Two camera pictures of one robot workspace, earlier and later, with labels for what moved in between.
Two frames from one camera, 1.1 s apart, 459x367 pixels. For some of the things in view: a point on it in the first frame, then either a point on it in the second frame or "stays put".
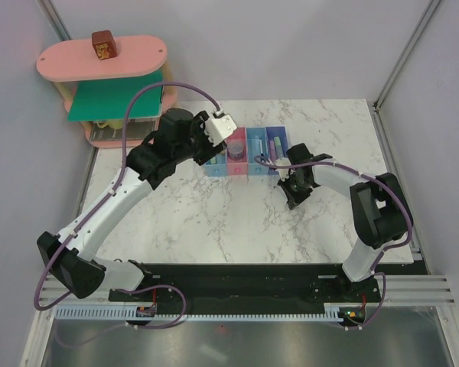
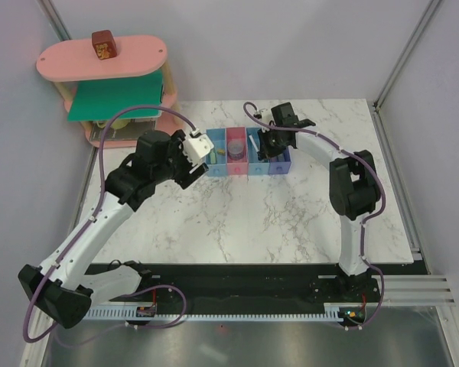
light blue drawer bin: x=220 y=168 stays put
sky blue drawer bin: x=257 y=144 stays put
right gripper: x=294 y=199 → x=266 y=151
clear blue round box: x=236 y=149 stays put
